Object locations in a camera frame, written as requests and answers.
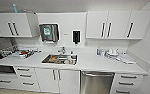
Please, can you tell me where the stainless steel sink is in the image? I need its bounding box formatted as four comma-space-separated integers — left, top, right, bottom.
41, 53, 80, 66

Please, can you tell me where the white drawer unit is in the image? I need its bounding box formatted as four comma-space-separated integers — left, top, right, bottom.
14, 66, 42, 93
110, 72, 148, 94

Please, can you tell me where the dish tray with cups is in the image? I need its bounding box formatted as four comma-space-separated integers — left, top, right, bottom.
0, 46, 42, 61

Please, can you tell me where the black soap dispenser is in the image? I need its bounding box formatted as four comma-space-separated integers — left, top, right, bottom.
72, 30, 82, 46

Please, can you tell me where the white wide drawer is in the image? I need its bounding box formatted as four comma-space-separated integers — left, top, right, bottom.
0, 74, 20, 91

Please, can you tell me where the grey white dish cloth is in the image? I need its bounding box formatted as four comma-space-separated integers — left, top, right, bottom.
118, 53, 137, 65

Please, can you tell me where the chrome faucet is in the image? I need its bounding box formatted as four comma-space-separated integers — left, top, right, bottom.
57, 46, 67, 56

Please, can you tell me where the white wall cabinet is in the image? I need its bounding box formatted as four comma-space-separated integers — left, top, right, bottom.
0, 12, 40, 38
85, 9, 150, 41

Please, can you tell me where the small white bottle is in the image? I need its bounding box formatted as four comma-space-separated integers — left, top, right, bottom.
101, 49, 107, 58

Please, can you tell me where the blue spray bottle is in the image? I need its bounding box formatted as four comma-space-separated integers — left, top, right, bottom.
12, 3, 20, 15

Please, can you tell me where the stainless steel dishwasher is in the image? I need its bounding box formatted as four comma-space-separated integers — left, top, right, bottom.
80, 70, 116, 94

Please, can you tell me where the steel paper towel dispenser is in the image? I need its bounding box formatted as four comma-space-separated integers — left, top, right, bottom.
38, 23, 60, 45

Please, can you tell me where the blue dish soap bottle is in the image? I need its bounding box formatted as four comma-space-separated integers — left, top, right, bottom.
96, 47, 103, 57

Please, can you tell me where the white two-door sink cabinet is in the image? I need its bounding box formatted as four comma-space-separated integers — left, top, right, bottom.
34, 68, 82, 94

